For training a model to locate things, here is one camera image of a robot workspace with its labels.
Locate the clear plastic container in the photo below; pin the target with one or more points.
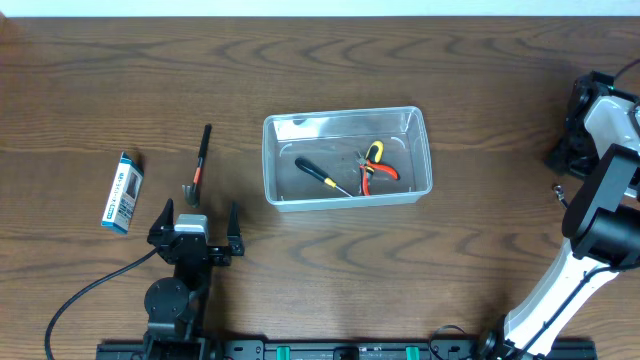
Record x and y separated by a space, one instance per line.
331 140

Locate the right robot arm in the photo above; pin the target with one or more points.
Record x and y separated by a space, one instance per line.
600 234

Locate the black slim screwdriver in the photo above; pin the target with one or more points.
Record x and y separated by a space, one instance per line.
315 171

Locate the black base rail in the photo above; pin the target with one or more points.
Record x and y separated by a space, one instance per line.
259 350

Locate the white and blue box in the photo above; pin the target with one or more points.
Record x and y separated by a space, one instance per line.
123 195

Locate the red handled pliers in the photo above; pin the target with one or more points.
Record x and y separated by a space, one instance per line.
365 177

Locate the small black claw hammer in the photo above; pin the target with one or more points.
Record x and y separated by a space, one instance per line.
192 191

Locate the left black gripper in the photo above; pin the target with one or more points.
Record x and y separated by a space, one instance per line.
234 248

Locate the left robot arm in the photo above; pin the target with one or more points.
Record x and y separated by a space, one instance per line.
176 305

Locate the silver combination wrench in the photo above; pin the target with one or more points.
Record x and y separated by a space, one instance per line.
559 192

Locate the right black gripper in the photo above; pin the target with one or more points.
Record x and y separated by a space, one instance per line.
557 155

